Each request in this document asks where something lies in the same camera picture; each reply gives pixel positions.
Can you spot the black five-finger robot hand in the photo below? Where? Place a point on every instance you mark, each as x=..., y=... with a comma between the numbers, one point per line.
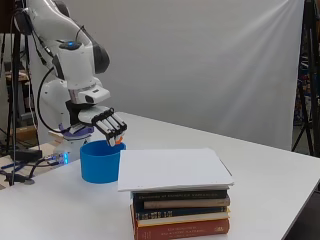
x=100, y=118

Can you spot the orange cube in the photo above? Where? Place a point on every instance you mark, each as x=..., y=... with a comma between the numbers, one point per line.
x=119, y=140

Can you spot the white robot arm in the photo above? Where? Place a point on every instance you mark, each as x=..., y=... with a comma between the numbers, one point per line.
x=76, y=63

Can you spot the blue round tub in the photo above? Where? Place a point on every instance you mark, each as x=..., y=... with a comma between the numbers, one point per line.
x=98, y=165

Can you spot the black power box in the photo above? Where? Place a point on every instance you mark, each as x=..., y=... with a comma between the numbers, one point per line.
x=28, y=155

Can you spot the black tripod stand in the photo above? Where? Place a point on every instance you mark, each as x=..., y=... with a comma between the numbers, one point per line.
x=15, y=100
x=313, y=83

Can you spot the white thick book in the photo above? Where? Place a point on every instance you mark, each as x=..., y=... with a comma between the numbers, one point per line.
x=173, y=168

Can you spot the black book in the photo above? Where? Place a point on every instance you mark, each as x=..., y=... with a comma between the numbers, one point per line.
x=180, y=195

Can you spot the white backdrop sheet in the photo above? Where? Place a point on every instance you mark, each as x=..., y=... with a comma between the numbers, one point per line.
x=200, y=66

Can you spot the tan book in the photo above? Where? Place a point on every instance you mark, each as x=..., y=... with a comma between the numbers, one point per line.
x=186, y=203

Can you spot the dark blue book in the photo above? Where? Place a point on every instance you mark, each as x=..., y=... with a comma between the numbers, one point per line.
x=180, y=213

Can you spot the yellow book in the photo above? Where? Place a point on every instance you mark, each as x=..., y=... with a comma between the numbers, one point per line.
x=183, y=220

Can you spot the red book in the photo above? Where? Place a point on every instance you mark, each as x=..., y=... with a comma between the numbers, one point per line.
x=186, y=230

